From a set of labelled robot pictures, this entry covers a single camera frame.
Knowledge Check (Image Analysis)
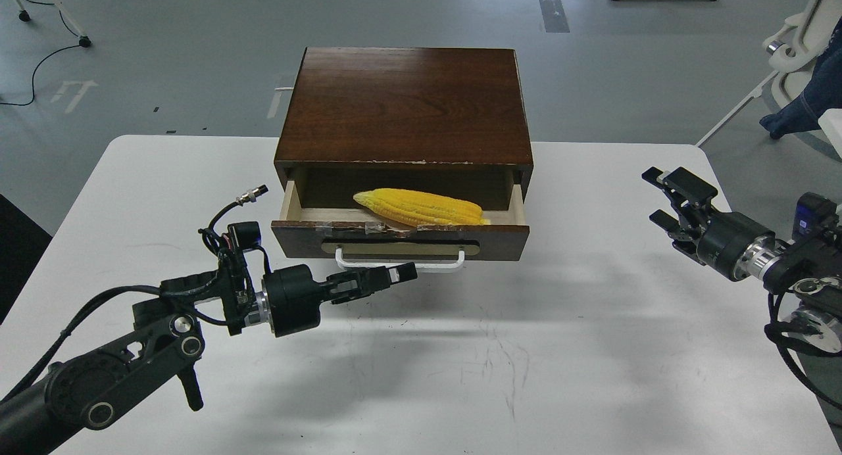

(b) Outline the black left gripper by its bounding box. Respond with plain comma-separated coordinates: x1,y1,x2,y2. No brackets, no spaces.
262,262,418,337

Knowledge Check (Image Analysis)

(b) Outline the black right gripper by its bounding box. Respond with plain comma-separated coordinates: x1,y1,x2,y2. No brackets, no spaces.
641,167,776,281

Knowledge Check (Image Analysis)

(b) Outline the wooden drawer with white handle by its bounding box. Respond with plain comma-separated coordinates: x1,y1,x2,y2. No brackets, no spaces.
272,166,530,262

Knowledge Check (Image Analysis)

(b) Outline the yellow corn cob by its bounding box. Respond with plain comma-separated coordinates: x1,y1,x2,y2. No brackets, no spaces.
353,188,491,227

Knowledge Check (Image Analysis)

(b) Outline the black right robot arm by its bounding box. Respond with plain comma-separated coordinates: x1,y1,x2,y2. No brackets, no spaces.
641,167,841,409

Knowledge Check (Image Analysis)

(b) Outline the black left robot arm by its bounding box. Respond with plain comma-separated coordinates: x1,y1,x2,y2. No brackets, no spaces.
2,185,417,454

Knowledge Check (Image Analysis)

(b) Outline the dark wooden cabinet box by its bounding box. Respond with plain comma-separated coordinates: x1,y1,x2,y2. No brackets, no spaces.
274,47,534,189

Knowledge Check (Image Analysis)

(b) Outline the blue denim garment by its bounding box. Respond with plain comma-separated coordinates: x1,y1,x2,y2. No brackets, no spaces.
760,32,841,139

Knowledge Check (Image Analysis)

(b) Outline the grey floor tape strip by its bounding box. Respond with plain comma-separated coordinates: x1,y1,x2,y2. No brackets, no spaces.
538,0,570,34

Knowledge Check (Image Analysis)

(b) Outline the white stand leg with caster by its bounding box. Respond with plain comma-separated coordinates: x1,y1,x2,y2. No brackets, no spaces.
13,0,93,49

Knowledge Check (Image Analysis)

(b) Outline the black floor cable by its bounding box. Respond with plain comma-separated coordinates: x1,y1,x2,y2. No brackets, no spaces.
0,0,87,107

